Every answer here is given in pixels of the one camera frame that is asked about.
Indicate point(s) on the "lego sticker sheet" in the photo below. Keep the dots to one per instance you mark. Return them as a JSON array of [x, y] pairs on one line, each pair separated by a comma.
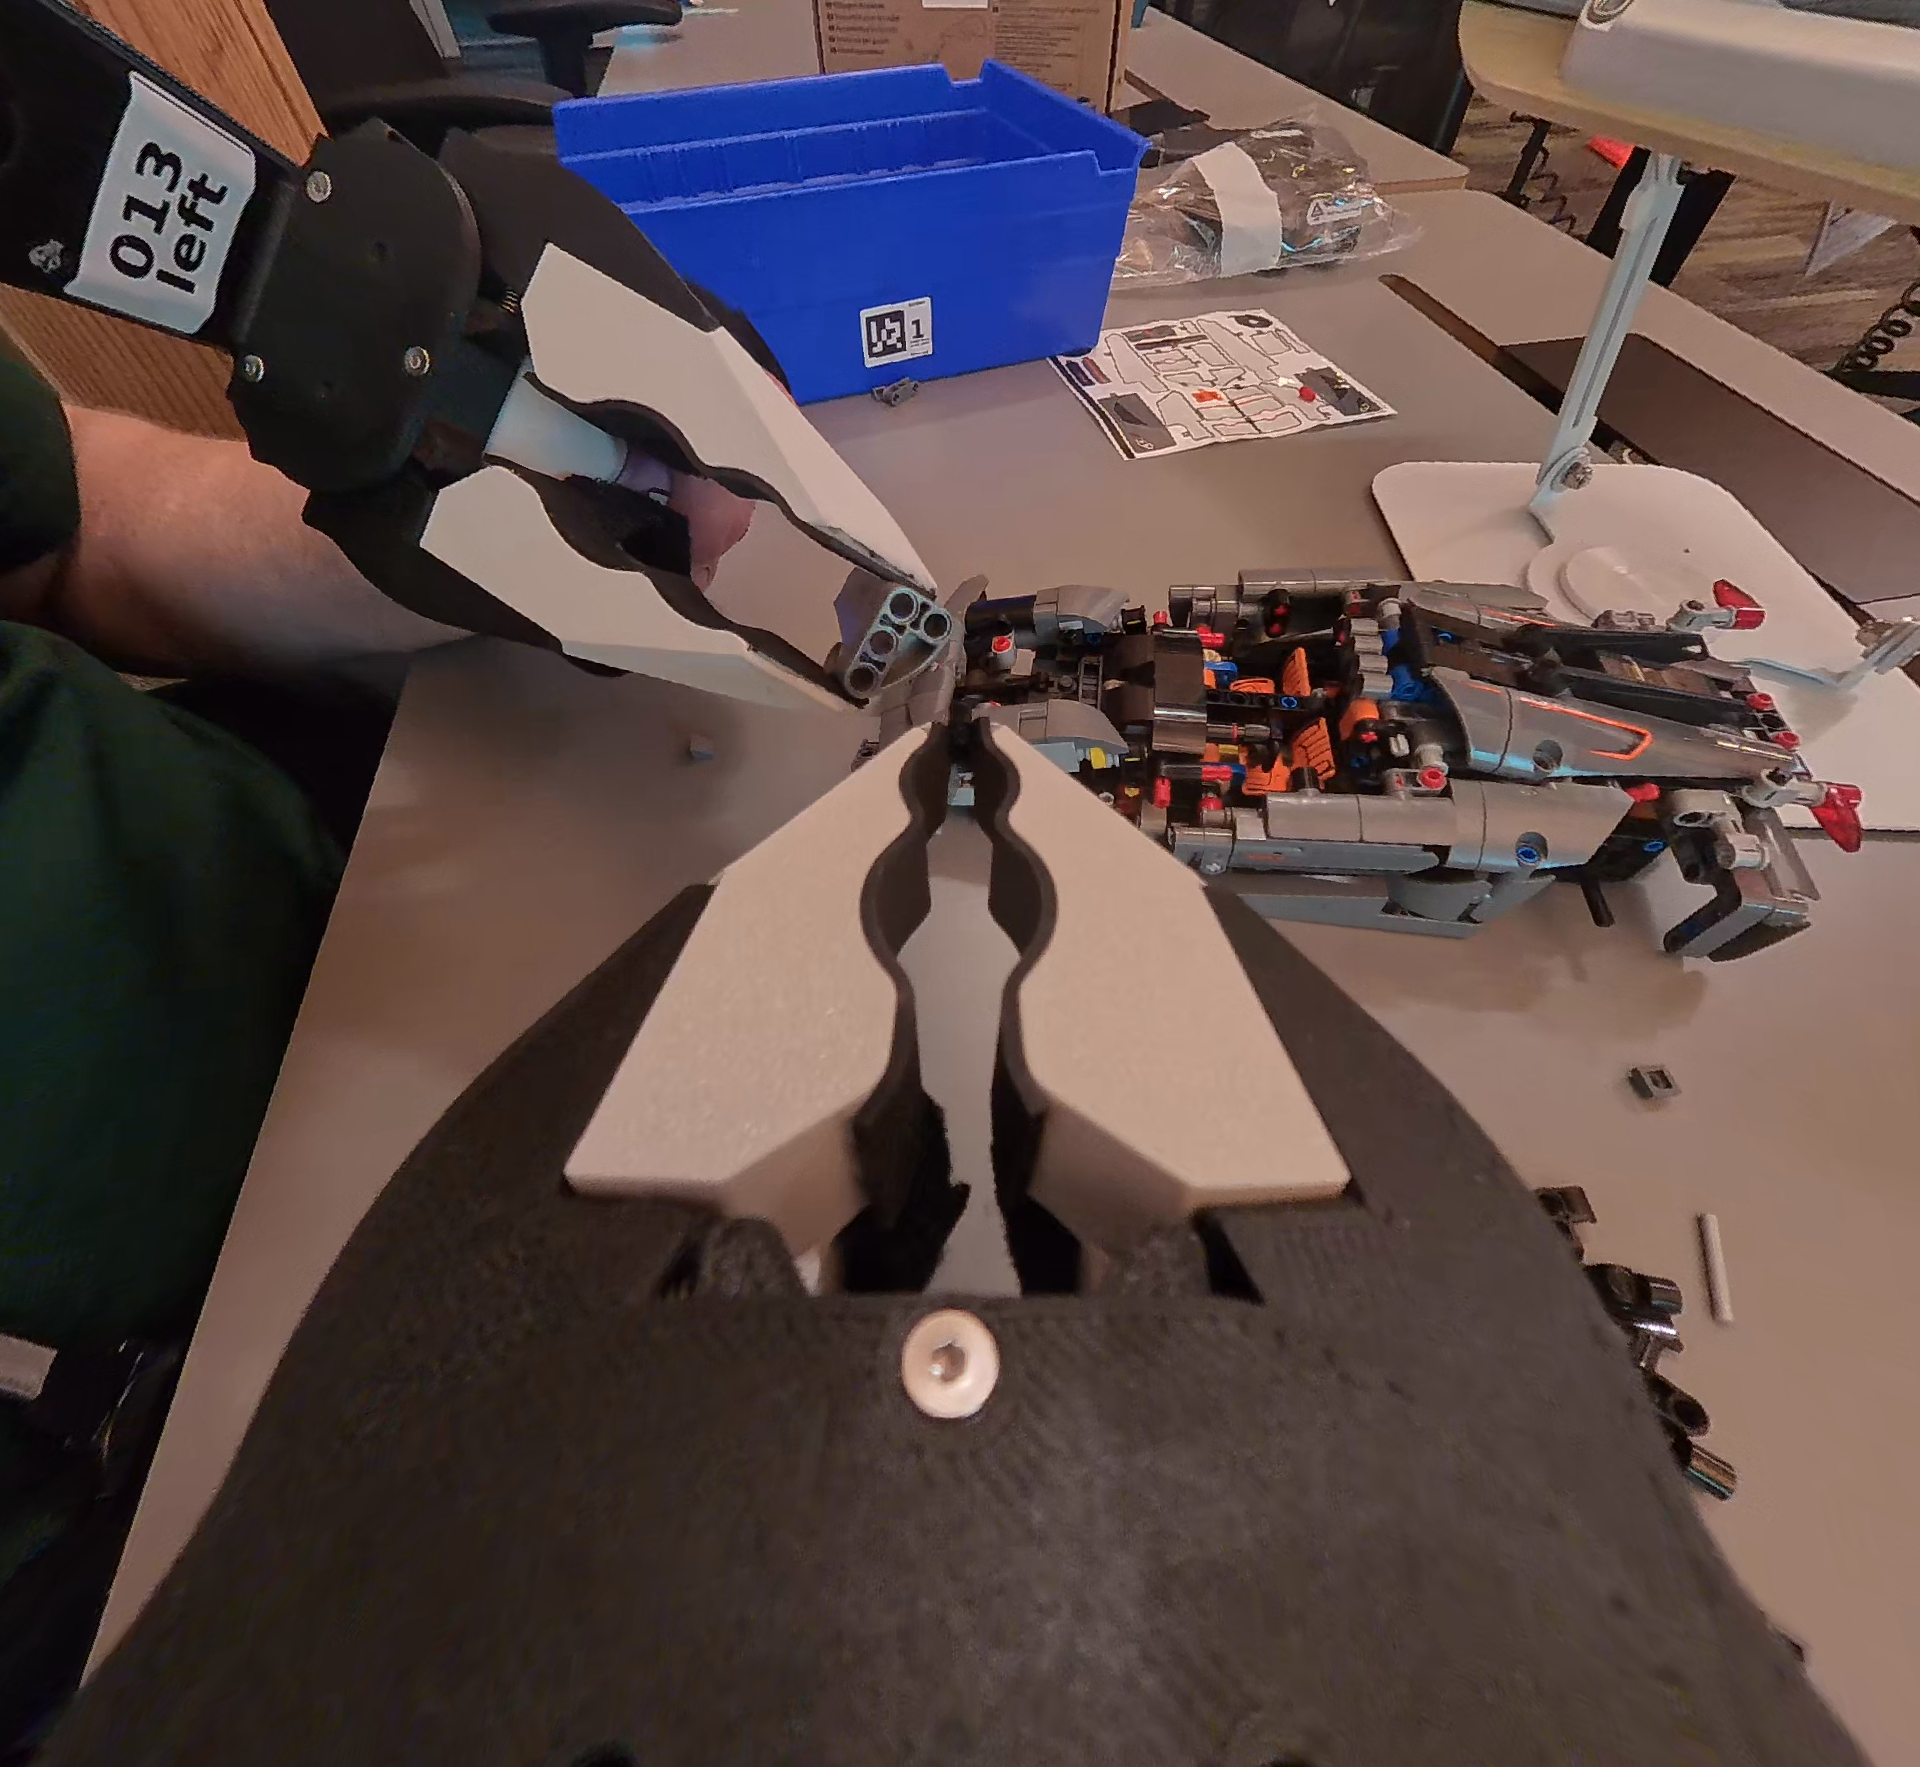
[[1215, 389]]

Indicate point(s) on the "white lego bar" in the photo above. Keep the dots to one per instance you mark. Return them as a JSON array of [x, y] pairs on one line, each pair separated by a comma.
[[1718, 1270]]

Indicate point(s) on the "silver book stand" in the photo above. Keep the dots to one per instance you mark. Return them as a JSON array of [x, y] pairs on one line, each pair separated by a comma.
[[1500, 523]]

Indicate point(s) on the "blue plastic parts bin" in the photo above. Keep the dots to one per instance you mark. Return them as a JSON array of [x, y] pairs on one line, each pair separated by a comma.
[[975, 253]]

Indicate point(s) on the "black lego connector piece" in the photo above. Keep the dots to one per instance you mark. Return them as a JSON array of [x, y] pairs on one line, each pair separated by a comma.
[[1644, 1309]]

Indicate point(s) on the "black curved lego piece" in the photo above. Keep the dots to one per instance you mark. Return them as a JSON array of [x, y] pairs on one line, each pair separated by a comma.
[[1563, 1208]]

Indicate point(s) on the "black white marker tag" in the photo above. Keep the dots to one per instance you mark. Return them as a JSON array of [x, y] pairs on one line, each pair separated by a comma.
[[896, 335]]

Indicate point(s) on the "person's left hand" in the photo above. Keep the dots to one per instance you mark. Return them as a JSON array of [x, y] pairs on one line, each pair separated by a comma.
[[705, 528]]

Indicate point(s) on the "black office chair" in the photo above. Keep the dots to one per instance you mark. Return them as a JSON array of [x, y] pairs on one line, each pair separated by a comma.
[[586, 21]]

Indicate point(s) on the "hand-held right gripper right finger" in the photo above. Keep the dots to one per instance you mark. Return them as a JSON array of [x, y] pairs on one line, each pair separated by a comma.
[[1186, 1035]]

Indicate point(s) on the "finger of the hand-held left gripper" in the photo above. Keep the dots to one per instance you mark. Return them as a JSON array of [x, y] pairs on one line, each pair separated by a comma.
[[542, 567], [675, 372]]

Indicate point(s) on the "grey lego connector piece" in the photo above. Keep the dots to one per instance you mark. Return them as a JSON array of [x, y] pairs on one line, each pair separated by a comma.
[[896, 392]]

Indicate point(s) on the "clear bag with lego parts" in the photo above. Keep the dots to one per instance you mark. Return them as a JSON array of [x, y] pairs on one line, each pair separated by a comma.
[[1275, 207]]

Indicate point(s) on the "grey black lego spaceship model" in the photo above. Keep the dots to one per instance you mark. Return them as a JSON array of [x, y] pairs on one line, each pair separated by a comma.
[[1425, 778]]

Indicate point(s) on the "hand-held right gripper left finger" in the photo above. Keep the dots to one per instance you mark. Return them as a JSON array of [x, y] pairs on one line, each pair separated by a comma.
[[737, 1035]]

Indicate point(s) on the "grey lego wing piece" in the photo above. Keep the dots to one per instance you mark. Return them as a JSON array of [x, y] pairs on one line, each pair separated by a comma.
[[893, 636]]

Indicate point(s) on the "person's left forearm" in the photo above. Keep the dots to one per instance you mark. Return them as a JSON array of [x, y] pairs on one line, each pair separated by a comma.
[[224, 551]]

